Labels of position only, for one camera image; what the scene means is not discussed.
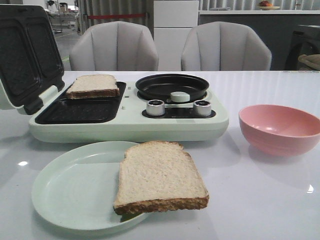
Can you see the white bread slice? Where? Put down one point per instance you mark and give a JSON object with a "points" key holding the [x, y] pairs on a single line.
{"points": [[93, 86], [159, 176]]}

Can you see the pink plastic bowl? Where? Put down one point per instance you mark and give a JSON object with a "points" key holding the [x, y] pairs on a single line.
{"points": [[279, 130]]}

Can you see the breakfast maker hinged lid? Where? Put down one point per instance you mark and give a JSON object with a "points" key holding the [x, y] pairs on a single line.
{"points": [[30, 62]]}

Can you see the mint green breakfast maker base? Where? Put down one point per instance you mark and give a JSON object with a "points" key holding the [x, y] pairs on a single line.
{"points": [[124, 118]]}

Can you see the left silver control knob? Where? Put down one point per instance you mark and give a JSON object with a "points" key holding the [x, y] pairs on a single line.
{"points": [[155, 108]]}

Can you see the silver control knob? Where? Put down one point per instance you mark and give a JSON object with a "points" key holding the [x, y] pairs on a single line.
{"points": [[155, 108], [202, 108]]}

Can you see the black round frying pan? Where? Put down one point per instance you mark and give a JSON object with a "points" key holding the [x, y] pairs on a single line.
{"points": [[160, 87]]}

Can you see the right silver control knob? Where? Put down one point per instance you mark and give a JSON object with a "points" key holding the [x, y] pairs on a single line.
{"points": [[202, 108]]}

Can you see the left grey upholstered chair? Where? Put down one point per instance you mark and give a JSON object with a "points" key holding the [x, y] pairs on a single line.
{"points": [[115, 46]]}

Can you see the grey upholstered chair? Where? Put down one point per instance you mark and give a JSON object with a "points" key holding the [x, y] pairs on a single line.
{"points": [[115, 46], [224, 46]]}

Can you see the right grey upholstered chair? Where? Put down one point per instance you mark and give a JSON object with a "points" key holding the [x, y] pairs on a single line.
{"points": [[224, 46]]}

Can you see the white cabinet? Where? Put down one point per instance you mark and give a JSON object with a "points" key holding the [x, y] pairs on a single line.
{"points": [[172, 22]]}

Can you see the mint green round plate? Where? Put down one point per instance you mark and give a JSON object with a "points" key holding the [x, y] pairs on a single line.
{"points": [[76, 191]]}

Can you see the red barrier tape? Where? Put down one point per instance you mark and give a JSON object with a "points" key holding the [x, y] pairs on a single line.
{"points": [[117, 16]]}

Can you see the grey counter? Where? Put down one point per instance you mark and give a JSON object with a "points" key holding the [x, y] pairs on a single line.
{"points": [[274, 27]]}

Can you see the fruit plate on counter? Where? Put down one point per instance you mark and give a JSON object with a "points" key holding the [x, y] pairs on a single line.
{"points": [[265, 5]]}

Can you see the beige cushion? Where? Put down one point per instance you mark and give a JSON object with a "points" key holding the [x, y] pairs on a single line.
{"points": [[311, 61]]}

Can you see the dark appliance at right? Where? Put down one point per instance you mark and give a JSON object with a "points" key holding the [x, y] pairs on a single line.
{"points": [[305, 39]]}

